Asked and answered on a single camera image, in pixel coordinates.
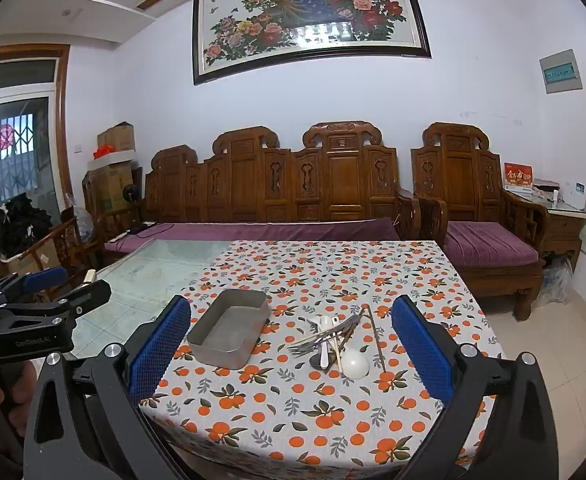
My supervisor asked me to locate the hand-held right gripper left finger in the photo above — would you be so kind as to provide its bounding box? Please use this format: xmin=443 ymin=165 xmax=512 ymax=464
xmin=23 ymin=296 xmax=194 ymax=480

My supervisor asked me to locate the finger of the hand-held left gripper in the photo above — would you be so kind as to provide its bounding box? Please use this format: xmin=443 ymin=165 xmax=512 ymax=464
xmin=3 ymin=280 xmax=112 ymax=331
xmin=0 ymin=266 xmax=70 ymax=311

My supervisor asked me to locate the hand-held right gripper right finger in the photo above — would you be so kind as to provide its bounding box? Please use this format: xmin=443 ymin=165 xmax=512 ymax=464
xmin=390 ymin=295 xmax=559 ymax=480

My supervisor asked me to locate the dark wooden chopstick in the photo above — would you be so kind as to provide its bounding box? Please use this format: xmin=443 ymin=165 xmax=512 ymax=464
xmin=362 ymin=305 xmax=384 ymax=368
xmin=367 ymin=305 xmax=387 ymax=374

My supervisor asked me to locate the metal tray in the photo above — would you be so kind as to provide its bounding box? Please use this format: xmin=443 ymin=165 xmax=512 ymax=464
xmin=187 ymin=288 xmax=271 ymax=367

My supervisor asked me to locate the light bamboo chopstick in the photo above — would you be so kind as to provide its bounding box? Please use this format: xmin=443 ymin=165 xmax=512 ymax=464
xmin=334 ymin=330 xmax=359 ymax=375
xmin=329 ymin=327 xmax=356 ymax=373

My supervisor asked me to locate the metal spoon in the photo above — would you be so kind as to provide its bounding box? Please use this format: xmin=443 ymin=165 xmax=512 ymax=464
xmin=309 ymin=316 xmax=361 ymax=368

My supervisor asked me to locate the metal fork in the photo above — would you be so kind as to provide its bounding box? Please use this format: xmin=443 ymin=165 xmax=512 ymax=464
xmin=287 ymin=317 xmax=361 ymax=353
xmin=293 ymin=322 xmax=359 ymax=360

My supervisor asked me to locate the open cardboard box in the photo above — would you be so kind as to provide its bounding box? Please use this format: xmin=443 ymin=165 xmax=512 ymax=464
xmin=3 ymin=245 xmax=61 ymax=276

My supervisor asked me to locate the small wooden chair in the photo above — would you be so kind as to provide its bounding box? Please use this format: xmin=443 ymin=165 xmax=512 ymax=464
xmin=0 ymin=215 xmax=106 ymax=301

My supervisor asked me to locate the black cloth pile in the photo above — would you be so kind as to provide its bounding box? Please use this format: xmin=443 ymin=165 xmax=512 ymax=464
xmin=0 ymin=195 xmax=54 ymax=256

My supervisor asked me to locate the clear plastic bag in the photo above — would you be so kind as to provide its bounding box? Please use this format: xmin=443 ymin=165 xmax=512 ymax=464
xmin=540 ymin=255 xmax=574 ymax=306
xmin=63 ymin=205 xmax=96 ymax=248

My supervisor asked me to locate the white round soup spoon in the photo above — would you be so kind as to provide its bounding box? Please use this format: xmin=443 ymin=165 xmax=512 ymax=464
xmin=342 ymin=349 xmax=372 ymax=377

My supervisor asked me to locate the white plastic spoon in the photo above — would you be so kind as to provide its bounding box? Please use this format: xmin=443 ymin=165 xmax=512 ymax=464
xmin=319 ymin=315 xmax=335 ymax=370

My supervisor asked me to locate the black fan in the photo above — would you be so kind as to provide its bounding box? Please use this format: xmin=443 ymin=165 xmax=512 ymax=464
xmin=123 ymin=184 xmax=146 ymax=233

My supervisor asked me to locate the purple armchair cushion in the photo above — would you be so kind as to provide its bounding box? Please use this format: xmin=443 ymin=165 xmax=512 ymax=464
xmin=443 ymin=221 xmax=541 ymax=268

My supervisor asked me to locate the orange-print tablecloth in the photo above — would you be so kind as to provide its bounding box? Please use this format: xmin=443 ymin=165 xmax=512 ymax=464
xmin=138 ymin=240 xmax=504 ymax=480

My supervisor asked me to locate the wooden framed window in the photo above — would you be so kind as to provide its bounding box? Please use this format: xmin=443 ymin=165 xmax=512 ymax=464
xmin=0 ymin=44 xmax=74 ymax=211

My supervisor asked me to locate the small cardboard box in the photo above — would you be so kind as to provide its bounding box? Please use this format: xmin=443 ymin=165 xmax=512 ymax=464
xmin=97 ymin=121 xmax=136 ymax=153

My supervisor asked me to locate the purple sofa cushion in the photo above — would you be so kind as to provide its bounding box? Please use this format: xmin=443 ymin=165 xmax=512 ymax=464
xmin=104 ymin=217 xmax=401 ymax=256

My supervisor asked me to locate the wooden side table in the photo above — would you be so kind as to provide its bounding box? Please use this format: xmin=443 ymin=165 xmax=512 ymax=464
xmin=503 ymin=195 xmax=586 ymax=271

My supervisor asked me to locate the carved wooden armchair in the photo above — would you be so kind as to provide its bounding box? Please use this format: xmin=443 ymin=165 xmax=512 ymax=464
xmin=410 ymin=122 xmax=549 ymax=322

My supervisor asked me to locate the carved wooden sofa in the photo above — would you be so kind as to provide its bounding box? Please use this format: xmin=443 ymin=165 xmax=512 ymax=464
xmin=83 ymin=121 xmax=421 ymax=261

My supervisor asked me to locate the red box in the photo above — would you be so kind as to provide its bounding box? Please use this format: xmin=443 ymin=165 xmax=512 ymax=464
xmin=503 ymin=162 xmax=536 ymax=193

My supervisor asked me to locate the white appliance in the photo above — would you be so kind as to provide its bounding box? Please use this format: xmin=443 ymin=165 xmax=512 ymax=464
xmin=558 ymin=182 xmax=586 ymax=211

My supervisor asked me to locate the framed peacock painting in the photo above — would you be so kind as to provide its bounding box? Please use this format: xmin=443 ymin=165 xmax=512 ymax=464
xmin=192 ymin=0 xmax=433 ymax=86

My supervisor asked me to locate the grey wall electrical panel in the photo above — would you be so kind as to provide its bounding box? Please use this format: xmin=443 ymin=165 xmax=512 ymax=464
xmin=539 ymin=49 xmax=584 ymax=95

